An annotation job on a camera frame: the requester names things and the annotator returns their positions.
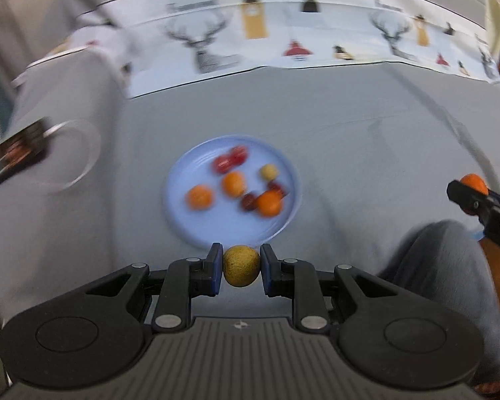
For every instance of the clear glass dish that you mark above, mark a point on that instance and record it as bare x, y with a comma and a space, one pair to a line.
77, 154

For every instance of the deer printed white cloth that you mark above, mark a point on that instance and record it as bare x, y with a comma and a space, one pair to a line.
275, 37

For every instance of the red round fruit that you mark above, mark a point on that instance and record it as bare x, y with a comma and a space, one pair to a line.
238, 154
223, 163

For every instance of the orange tangerine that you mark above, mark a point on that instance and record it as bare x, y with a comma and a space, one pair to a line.
200, 197
270, 203
474, 182
234, 183

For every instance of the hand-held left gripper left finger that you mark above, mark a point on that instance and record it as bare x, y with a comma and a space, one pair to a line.
217, 271

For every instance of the dark blurred object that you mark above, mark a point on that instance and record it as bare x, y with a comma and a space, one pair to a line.
12, 154

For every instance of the pale yellow cloth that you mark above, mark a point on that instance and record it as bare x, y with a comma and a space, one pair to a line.
493, 21

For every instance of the dark red date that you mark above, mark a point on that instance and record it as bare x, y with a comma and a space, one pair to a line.
248, 202
277, 187

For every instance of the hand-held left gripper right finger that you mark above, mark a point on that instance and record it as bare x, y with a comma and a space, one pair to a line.
266, 271

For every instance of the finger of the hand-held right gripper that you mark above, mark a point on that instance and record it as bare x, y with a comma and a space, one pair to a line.
468, 200

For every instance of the yellow-green round fruit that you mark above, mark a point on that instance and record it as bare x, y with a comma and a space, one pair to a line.
269, 171
241, 266

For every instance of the light blue plate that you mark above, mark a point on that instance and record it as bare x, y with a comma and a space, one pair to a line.
183, 221

